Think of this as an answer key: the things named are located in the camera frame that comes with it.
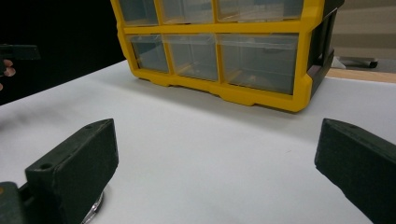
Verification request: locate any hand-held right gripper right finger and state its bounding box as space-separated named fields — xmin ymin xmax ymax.
xmin=314 ymin=118 xmax=396 ymax=224

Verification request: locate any grey stand base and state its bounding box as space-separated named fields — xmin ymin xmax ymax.
xmin=335 ymin=55 xmax=379 ymax=70

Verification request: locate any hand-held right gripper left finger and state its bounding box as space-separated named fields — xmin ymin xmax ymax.
xmin=24 ymin=118 xmax=120 ymax=224

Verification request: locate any yellow black drawer organizer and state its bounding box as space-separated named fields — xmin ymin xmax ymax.
xmin=110 ymin=0 xmax=345 ymax=113

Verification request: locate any set of small clear drawers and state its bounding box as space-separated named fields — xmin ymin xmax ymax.
xmin=119 ymin=0 xmax=304 ymax=95

